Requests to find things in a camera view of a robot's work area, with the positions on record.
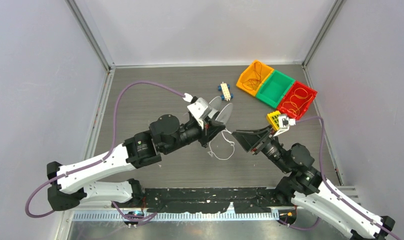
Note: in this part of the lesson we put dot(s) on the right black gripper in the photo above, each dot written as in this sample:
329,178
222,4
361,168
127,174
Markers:
249,139

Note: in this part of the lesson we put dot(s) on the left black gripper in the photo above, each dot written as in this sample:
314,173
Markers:
211,129

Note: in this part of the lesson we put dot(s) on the clear plastic cable spool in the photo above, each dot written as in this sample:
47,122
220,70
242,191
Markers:
222,111

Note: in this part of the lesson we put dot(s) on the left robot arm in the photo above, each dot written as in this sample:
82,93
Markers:
81,182

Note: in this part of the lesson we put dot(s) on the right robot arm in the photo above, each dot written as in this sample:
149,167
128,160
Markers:
305,186

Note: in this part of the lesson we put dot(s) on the yellow grid block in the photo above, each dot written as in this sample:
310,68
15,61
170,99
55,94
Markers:
273,119

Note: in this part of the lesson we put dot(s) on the beige blue connector block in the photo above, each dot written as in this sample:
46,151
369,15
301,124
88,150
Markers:
226,95

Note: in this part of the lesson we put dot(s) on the green plastic bin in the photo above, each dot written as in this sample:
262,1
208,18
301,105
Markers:
274,88

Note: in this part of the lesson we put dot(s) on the orange plastic bin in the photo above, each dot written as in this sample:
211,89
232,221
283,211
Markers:
253,77

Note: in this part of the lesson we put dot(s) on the red plastic bin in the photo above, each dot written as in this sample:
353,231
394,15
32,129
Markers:
297,100

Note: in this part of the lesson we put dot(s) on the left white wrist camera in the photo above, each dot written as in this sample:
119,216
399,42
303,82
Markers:
199,109

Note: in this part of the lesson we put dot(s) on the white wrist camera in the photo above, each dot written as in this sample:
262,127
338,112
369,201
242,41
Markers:
284,123
199,109

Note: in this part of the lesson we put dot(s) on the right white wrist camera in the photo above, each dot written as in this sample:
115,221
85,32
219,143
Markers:
284,123

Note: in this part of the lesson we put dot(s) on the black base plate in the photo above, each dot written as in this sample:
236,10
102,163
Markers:
244,200

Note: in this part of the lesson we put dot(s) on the aluminium rail frame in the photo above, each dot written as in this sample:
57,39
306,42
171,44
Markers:
349,191

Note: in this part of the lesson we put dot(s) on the slotted cable duct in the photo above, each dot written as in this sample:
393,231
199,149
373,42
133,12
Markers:
229,215

